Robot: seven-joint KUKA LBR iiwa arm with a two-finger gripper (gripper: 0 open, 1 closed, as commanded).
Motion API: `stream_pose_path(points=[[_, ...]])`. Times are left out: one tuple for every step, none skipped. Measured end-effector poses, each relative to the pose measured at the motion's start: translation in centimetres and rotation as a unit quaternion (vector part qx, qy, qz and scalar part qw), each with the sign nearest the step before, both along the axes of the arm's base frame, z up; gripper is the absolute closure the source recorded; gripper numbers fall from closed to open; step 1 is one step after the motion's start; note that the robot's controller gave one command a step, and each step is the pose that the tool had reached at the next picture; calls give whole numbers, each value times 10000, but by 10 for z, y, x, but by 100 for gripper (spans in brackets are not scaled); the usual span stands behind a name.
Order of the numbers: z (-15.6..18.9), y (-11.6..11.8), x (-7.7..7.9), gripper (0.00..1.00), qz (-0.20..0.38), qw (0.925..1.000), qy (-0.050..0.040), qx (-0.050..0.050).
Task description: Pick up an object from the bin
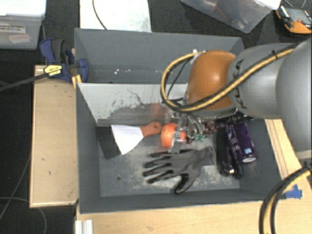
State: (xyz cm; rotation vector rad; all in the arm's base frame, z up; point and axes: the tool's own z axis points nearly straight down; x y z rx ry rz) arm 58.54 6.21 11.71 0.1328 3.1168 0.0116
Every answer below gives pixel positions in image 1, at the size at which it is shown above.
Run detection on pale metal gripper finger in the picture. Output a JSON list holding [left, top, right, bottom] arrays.
[[170, 130, 185, 155]]

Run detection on orange toy fruit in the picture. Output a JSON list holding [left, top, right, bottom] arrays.
[[159, 123, 190, 149]]

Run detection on black work glove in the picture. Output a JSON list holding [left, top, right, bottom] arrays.
[[142, 146, 216, 195]]

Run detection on dark purple toy grapes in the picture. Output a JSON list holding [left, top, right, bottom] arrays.
[[204, 119, 226, 133]]

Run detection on black long case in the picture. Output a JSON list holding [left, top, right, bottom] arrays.
[[216, 127, 235, 176]]

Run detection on purple packet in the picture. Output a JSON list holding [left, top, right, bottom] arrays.
[[225, 122, 244, 180]]

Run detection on purple can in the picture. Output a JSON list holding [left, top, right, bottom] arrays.
[[234, 120, 258, 164]]

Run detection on grey metal bin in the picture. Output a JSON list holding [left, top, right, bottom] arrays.
[[74, 27, 287, 214]]

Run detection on pale wood board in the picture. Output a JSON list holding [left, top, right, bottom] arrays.
[[29, 64, 80, 208]]

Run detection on white scraper with orange handle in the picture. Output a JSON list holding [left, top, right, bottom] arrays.
[[111, 121, 163, 156]]

